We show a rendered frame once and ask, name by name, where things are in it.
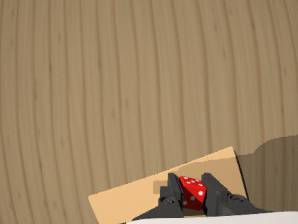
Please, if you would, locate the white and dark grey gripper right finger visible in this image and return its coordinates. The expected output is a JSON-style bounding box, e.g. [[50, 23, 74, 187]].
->
[[201, 173, 274, 217]]

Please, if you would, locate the red die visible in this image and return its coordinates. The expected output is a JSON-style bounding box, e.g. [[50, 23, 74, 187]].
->
[[179, 176, 207, 211]]

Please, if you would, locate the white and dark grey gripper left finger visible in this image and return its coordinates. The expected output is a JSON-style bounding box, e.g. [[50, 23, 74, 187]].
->
[[131, 173, 184, 222]]

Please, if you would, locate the tan flat mat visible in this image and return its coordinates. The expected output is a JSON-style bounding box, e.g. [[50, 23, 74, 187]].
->
[[88, 146, 247, 224]]

